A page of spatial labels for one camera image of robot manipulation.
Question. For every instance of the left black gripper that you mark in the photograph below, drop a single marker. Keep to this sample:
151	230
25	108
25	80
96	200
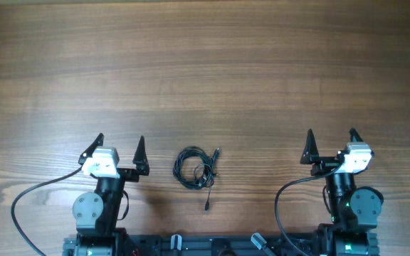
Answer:
131	175

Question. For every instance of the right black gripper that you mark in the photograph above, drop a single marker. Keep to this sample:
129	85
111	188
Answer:
325	163

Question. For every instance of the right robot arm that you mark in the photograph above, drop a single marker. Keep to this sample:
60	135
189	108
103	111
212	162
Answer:
354	210

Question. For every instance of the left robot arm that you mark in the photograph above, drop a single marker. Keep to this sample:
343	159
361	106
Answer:
96	213

